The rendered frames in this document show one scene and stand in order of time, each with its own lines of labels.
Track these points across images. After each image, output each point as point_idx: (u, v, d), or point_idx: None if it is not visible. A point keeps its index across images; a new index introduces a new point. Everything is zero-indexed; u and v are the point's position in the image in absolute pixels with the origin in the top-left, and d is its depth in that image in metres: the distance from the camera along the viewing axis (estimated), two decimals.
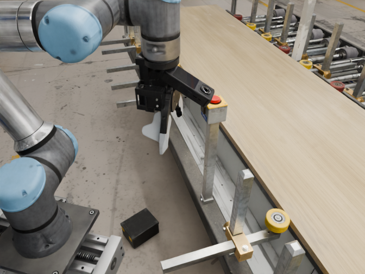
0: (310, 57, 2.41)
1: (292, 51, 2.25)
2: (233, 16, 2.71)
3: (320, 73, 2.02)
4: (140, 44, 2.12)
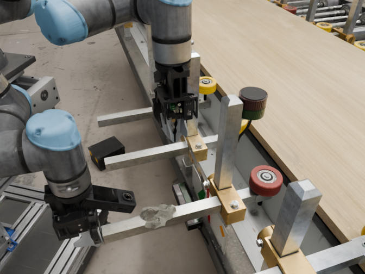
0: None
1: None
2: None
3: (279, 6, 2.12)
4: None
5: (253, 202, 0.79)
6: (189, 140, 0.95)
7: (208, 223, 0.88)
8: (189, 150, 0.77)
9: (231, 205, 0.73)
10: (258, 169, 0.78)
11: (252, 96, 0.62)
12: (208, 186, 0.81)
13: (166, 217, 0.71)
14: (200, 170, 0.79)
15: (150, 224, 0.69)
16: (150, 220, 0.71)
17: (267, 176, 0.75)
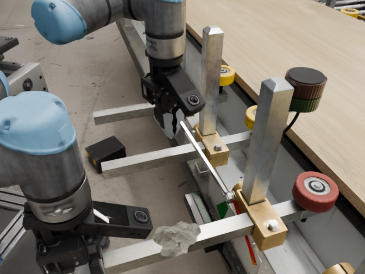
0: None
1: None
2: None
3: None
4: None
5: (298, 219, 0.61)
6: (205, 140, 0.78)
7: (254, 262, 0.59)
8: (198, 154, 0.68)
9: (267, 226, 0.55)
10: (304, 177, 0.60)
11: (306, 79, 0.45)
12: (233, 195, 0.63)
13: (188, 241, 0.53)
14: (216, 174, 0.65)
15: (168, 251, 0.52)
16: (167, 245, 0.53)
17: (318, 186, 0.58)
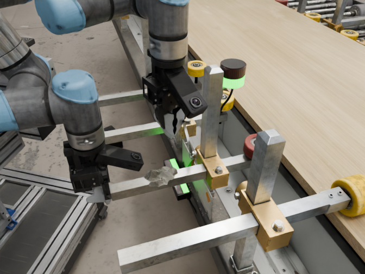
0: None
1: None
2: None
3: None
4: None
5: (249, 167, 0.86)
6: None
7: None
8: (185, 135, 0.78)
9: (214, 170, 0.79)
10: (251, 137, 0.84)
11: (232, 66, 0.68)
12: (195, 157, 0.87)
13: (168, 178, 0.78)
14: (192, 149, 0.83)
15: (154, 183, 0.76)
16: (153, 180, 0.77)
17: None
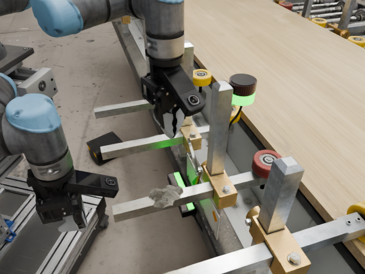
0: None
1: None
2: None
3: (276, 3, 2.14)
4: None
5: (257, 185, 0.82)
6: (183, 130, 0.97)
7: None
8: (191, 154, 0.74)
9: (222, 190, 0.75)
10: (260, 153, 0.81)
11: (242, 82, 0.65)
12: (201, 174, 0.84)
13: (174, 197, 0.74)
14: (197, 166, 0.79)
15: (159, 204, 0.72)
16: (158, 200, 0.74)
17: (269, 160, 0.78)
